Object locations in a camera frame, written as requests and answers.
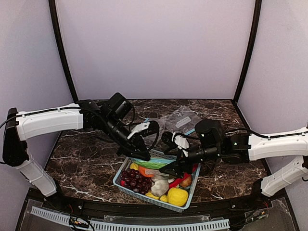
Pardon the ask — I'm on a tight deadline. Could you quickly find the clear zip bag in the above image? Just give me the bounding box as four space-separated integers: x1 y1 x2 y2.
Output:
132 156 175 178
165 106 201 135
141 116 167 128

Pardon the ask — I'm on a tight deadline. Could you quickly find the green cucumber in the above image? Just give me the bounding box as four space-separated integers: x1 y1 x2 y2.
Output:
134 160 167 169

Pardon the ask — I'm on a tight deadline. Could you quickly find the orange fruit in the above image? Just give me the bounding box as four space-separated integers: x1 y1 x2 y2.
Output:
139 166 154 178

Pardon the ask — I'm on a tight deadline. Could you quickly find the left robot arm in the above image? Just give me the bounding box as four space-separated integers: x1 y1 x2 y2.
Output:
1 92 153 197

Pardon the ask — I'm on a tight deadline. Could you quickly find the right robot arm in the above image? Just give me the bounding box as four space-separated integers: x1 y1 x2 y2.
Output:
159 119 308 197

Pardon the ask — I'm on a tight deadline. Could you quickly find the red chili pepper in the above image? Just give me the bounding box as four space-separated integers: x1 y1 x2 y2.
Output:
169 173 191 189

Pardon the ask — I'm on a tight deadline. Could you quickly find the yellow mango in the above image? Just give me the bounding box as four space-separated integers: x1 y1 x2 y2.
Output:
129 163 139 171

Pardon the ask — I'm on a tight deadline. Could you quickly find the brown potato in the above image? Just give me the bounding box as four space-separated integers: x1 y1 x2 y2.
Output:
179 175 193 188

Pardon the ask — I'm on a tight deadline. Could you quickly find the light blue plastic basket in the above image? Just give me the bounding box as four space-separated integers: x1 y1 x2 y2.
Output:
113 150 201 213

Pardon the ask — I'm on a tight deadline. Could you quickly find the yellow lemon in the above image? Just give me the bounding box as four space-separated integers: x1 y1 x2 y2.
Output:
167 188 189 206

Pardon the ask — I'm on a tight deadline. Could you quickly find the purple grape bunch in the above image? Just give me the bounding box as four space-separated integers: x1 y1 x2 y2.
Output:
120 168 153 195

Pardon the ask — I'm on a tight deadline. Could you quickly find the yellow corn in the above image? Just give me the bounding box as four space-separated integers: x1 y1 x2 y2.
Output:
145 191 168 203

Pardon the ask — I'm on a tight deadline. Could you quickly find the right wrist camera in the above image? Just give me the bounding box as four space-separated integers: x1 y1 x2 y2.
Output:
161 131 190 157

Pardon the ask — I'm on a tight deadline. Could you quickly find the white cable tray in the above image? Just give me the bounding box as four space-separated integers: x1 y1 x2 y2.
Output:
31 206 230 231

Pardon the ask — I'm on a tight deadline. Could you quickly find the left black frame post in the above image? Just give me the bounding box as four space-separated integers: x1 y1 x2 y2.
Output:
48 0 78 102

